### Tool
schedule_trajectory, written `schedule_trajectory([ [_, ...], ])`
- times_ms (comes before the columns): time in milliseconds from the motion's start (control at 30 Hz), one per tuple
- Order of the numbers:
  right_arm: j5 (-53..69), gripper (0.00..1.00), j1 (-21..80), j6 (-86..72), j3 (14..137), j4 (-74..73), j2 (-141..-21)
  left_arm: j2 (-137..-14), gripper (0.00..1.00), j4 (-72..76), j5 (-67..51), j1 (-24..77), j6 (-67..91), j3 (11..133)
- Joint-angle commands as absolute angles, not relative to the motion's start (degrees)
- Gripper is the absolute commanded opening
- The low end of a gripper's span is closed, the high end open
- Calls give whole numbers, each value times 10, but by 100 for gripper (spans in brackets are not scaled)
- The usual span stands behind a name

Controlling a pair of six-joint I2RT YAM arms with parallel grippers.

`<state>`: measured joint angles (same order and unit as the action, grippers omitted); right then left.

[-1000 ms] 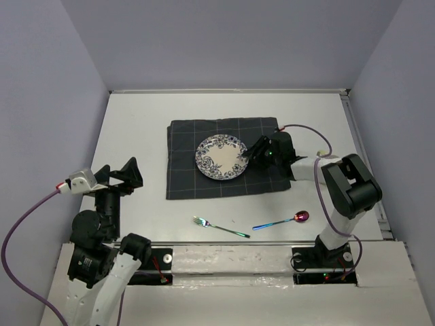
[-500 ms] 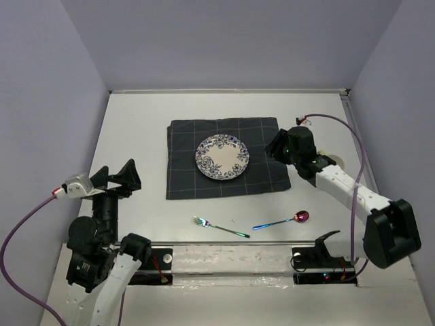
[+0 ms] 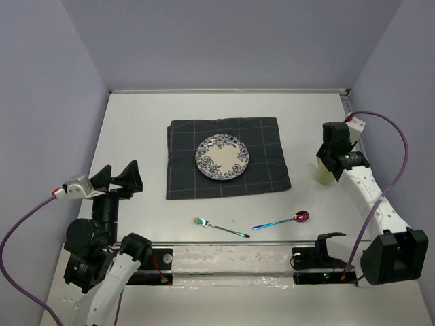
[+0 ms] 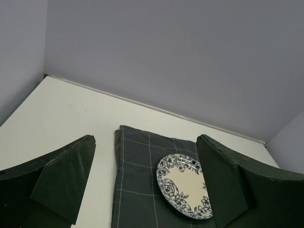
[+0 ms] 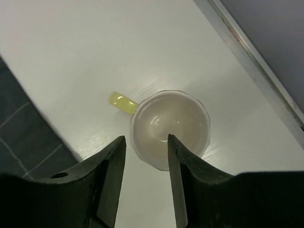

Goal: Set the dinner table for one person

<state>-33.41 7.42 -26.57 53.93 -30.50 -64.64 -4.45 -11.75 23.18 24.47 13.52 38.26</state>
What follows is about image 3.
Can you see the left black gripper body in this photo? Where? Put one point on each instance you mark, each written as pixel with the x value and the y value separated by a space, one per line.
pixel 107 206

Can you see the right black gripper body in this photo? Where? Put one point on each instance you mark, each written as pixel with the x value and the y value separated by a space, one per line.
pixel 352 145

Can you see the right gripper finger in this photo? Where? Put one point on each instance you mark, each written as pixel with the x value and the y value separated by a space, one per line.
pixel 322 155
pixel 332 163

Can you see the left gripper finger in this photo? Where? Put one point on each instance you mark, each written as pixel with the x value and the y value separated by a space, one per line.
pixel 129 179
pixel 101 180

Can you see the cream yellow mug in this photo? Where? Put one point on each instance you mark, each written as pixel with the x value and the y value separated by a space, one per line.
pixel 323 175

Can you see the dark plaid cloth napkin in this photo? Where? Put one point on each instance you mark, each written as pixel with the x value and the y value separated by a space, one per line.
pixel 266 172

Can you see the iridescent fork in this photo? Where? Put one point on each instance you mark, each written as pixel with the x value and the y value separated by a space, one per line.
pixel 206 224

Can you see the blue floral plate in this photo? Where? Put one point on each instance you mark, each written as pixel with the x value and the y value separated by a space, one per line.
pixel 222 157

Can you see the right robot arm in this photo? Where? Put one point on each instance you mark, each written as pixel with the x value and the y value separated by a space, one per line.
pixel 387 249

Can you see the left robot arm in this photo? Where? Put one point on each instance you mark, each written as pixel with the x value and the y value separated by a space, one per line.
pixel 94 277

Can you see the iridescent spoon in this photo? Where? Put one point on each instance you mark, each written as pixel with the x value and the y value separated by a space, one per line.
pixel 299 217

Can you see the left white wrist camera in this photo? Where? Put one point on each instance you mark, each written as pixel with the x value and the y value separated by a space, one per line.
pixel 77 188

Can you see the aluminium table edge rail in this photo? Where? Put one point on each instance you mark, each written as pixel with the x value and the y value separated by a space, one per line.
pixel 339 91

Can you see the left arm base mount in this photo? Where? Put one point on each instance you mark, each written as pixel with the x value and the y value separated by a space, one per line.
pixel 156 271

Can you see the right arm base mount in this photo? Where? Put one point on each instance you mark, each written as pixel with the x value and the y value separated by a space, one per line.
pixel 313 265

